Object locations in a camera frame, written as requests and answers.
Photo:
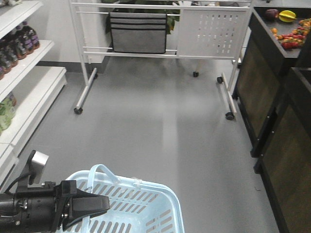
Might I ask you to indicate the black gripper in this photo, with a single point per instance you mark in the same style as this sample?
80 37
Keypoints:
47 208

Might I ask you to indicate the light blue plastic basket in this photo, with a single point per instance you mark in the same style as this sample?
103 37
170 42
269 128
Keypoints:
136 206

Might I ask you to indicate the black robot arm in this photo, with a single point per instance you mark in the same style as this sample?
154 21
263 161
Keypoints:
7 213

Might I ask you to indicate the white store shelving unit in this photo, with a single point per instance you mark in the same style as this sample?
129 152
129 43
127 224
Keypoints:
35 88

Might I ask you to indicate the grey fabric organizer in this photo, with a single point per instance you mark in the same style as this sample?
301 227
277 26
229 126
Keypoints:
138 32

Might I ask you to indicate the white rolling rack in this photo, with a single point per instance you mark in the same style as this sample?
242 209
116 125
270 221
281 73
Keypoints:
175 29

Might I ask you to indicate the dark wooden produce stand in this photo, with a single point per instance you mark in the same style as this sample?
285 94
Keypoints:
274 93

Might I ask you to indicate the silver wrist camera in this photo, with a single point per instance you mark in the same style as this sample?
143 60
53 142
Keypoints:
37 161

